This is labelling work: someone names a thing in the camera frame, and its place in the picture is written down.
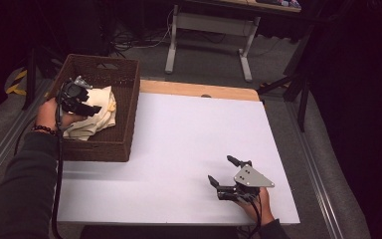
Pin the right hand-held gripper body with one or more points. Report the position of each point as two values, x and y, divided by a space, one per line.
250 179

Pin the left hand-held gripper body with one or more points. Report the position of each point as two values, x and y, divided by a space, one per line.
69 94

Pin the cream sweatshirt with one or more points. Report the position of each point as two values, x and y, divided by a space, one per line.
102 116

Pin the brown woven basket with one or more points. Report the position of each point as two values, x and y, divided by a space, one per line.
119 132

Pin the person's right hand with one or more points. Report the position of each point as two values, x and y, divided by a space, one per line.
262 205

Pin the person's left hand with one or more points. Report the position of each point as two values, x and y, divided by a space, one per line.
48 114

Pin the thin black stand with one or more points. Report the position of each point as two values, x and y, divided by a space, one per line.
30 76

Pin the yellow black floor tape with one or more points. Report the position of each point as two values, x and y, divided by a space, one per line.
16 83

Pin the white table sheet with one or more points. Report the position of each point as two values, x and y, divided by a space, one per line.
185 132

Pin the wooden table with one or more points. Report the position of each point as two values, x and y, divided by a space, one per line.
195 89

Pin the black tripod stand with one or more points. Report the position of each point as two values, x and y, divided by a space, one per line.
298 89

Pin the colourful blurred object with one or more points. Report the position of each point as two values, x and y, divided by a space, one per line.
288 3

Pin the aluminium floor rail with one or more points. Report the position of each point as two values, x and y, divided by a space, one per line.
318 172
0 152

